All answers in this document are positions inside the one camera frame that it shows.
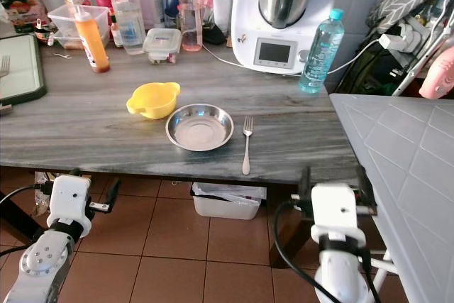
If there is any large clear plastic container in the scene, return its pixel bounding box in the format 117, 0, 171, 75
48, 4, 111, 49

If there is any white food processor appliance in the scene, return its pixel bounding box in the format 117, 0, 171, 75
231, 0, 336, 76

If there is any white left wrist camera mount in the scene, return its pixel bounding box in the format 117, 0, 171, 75
50, 174, 93, 227

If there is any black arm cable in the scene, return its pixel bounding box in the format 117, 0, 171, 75
0, 184, 52, 258
271, 200, 338, 303

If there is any grey quilted panel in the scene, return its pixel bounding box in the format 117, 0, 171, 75
330, 93, 454, 303

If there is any white power cable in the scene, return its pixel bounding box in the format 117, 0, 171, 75
201, 37, 384, 77

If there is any black bag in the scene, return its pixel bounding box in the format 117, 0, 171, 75
335, 37, 421, 97

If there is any clear blue-capped water bottle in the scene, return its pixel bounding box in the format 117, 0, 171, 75
298, 9, 346, 95

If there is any white plastic bin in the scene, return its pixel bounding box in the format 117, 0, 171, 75
192, 182, 267, 221

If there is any round steel plate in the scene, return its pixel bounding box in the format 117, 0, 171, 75
165, 103, 235, 153

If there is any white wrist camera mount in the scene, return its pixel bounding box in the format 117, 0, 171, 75
310, 183, 360, 241
50, 174, 93, 227

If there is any small clear lidded container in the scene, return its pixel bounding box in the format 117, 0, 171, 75
143, 28, 182, 63

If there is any green framed tray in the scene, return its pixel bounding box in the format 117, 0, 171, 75
0, 33, 46, 106

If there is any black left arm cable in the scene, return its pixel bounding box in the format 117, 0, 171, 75
0, 184, 52, 258

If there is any orange sauce squeeze bottle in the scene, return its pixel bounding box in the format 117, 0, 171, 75
74, 5, 111, 74

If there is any yellow plastic bowl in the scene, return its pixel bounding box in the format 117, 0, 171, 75
126, 81, 182, 120

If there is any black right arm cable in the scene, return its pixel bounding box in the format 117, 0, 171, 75
271, 200, 338, 303

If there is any dark wooden table leg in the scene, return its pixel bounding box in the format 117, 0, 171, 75
268, 184, 311, 269
0, 193, 43, 247

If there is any pink plastic object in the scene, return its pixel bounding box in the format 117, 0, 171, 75
418, 44, 454, 100

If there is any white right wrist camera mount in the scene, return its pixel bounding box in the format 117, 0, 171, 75
310, 183, 360, 241

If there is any white power adapter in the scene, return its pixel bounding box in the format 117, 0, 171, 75
380, 22, 426, 53

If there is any clear orange-capped bottle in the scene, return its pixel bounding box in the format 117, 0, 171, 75
105, 0, 147, 55

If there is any pink drinking bottle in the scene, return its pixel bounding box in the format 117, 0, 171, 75
177, 0, 204, 53

